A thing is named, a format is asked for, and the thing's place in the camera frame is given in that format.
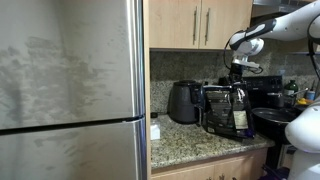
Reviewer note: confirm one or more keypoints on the white small box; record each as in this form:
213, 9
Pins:
155, 131

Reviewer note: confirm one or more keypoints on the black air fryer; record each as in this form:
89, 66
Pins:
186, 102

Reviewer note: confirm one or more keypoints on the wooden upper cabinet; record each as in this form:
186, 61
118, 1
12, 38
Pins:
196, 24

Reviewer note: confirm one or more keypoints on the black stove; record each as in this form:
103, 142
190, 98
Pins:
258, 87

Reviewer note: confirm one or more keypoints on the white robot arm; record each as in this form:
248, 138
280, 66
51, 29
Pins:
299, 24

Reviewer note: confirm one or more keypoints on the green glass bottle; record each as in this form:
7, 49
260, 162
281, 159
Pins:
291, 88

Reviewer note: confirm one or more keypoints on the black whey protein bag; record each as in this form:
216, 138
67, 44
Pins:
227, 112

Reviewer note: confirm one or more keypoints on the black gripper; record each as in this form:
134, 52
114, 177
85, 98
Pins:
236, 73

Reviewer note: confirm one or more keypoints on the black pot on stove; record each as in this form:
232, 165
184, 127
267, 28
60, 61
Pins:
275, 99

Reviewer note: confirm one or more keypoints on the stainless steel refrigerator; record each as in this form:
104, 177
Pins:
72, 90

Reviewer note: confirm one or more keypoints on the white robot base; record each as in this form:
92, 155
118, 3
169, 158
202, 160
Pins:
304, 133

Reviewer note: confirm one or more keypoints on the black frying pan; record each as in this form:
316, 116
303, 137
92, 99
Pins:
272, 122

